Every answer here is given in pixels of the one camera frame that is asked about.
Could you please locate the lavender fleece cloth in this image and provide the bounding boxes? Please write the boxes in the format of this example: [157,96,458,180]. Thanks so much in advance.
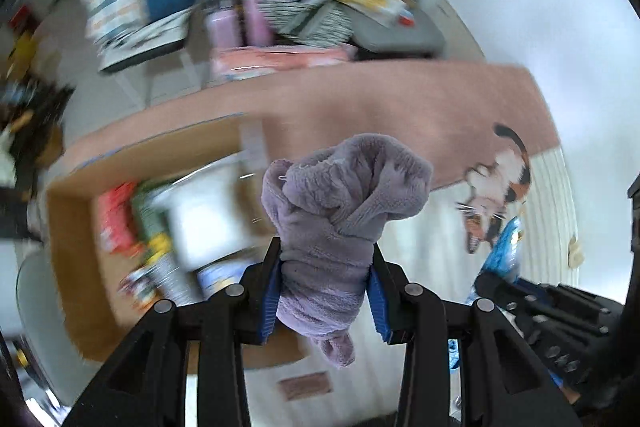
[262,133,433,369]

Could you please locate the white plastic bag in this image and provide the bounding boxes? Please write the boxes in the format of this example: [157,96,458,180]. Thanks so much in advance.
[151,153,257,272]

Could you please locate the orange panda snack bag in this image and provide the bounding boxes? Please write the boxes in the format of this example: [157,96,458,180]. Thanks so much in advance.
[118,232,189,311]

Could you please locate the green snack bag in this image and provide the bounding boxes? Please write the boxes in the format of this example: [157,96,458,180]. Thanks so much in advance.
[130,180,172,255]

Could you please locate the tape scrap on floor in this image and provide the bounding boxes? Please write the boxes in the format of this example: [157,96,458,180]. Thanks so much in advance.
[567,236,585,270]

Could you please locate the light blue snack bag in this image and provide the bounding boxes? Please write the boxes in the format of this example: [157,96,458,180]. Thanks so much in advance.
[476,217,523,283]

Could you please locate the cardboard box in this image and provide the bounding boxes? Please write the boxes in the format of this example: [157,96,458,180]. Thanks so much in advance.
[45,111,314,371]

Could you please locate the red snack bag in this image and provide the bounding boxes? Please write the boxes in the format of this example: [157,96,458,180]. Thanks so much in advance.
[98,182,141,257]

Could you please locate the striped patterned cloth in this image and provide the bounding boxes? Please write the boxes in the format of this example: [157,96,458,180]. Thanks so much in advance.
[258,0,352,48]

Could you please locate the pink box with strap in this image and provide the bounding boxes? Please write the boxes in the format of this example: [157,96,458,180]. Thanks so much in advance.
[203,0,273,50]

